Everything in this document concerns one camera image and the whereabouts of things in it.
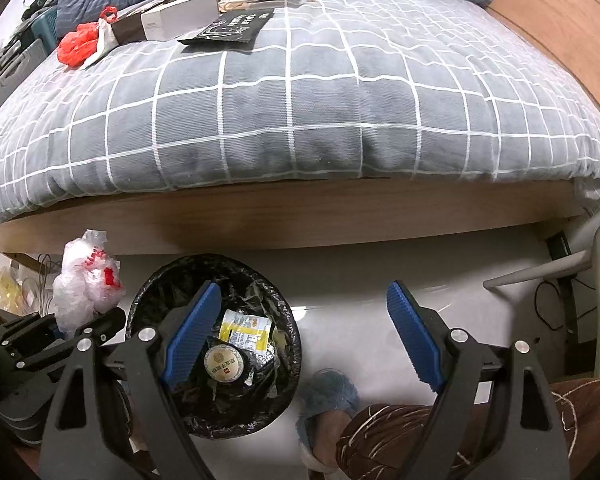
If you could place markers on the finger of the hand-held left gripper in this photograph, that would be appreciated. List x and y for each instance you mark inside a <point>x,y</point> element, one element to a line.
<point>107,322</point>
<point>25,332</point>

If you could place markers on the black printed packet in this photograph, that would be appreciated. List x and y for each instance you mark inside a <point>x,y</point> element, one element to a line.
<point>230,30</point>

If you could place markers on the white earphone box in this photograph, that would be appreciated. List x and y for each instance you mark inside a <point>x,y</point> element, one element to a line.
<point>180,17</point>

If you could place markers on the person's leg brown trousers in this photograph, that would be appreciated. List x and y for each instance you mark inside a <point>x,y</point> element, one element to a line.
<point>380,435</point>

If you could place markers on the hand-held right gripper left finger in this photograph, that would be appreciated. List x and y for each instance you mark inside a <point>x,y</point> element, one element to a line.
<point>190,330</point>

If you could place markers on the white metal furniture leg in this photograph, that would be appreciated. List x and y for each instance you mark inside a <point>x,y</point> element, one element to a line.
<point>540,270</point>

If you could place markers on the blue fluffy slipper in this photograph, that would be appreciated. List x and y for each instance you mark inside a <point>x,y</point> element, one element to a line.
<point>330,390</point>

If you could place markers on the white plastic bag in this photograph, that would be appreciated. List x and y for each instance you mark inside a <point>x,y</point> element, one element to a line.
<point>102,40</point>

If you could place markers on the black power adapter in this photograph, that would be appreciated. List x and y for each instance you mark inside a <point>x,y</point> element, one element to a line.
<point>560,247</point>

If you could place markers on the grey checked bed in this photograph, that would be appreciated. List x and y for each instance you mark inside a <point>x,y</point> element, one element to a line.
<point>330,110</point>

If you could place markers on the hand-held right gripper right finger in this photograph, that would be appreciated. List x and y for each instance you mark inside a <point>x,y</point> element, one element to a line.
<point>415,330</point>

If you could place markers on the grey ribbed suitcase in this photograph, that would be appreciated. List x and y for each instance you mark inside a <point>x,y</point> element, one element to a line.
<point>10,75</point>

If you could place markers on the teal suitcase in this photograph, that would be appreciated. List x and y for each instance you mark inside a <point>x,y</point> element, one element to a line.
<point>40,30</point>

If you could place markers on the wooden bed frame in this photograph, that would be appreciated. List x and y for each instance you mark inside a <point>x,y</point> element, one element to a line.
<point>280,220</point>

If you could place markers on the yellow yogurt tub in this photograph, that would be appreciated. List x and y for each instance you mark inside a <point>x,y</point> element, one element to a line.
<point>225,364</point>

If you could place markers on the clear plastic bag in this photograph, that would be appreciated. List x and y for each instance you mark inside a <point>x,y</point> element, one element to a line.
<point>80,285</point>

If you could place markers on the yellow snack packet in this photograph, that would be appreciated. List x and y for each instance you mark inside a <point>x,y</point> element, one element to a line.
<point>245,332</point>

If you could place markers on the red plastic bag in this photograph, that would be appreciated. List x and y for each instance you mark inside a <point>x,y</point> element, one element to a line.
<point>77,45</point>

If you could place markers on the yellow plastic bag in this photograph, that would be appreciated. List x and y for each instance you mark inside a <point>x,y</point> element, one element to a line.
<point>7,287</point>

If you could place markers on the wooden headboard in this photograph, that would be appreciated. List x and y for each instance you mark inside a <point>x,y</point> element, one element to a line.
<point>555,20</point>

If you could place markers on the trash bin with black liner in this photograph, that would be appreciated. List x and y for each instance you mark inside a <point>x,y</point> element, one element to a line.
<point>260,410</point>

